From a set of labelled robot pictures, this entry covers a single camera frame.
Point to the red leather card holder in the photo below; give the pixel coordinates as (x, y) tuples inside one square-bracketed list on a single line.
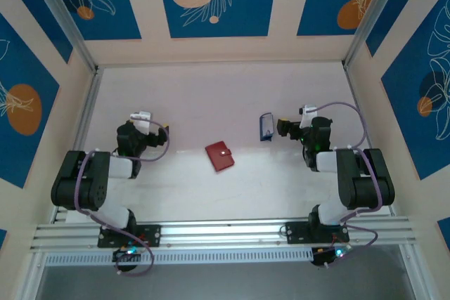
[(220, 156)]

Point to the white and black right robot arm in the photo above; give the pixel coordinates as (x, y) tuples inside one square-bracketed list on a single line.
[(358, 180)]

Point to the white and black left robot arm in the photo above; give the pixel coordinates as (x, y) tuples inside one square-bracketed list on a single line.
[(88, 180)]

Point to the black left controller board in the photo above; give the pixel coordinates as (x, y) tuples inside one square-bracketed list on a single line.
[(123, 254)]

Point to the black controller board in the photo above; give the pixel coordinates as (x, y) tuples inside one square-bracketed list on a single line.
[(123, 254), (323, 256)]

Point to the black right controller board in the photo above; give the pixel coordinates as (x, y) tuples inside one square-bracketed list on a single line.
[(323, 256)]

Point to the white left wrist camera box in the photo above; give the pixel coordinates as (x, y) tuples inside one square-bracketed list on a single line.
[(141, 119)]

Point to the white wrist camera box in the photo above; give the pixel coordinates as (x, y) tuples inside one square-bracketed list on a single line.
[(307, 114), (141, 119)]

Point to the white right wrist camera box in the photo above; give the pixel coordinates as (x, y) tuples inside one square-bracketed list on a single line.
[(307, 114)]

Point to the aluminium side rail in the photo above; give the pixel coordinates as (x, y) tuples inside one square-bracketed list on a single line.
[(89, 103), (362, 110)]

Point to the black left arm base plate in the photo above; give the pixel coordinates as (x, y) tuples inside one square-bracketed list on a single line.
[(151, 235)]

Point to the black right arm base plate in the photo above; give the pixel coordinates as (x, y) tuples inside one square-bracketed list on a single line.
[(297, 233)]

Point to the aluminium mounting rail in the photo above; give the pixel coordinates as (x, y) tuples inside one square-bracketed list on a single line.
[(225, 231)]

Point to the aluminium corner post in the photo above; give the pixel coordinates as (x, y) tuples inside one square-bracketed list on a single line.
[(372, 12), (63, 19)]

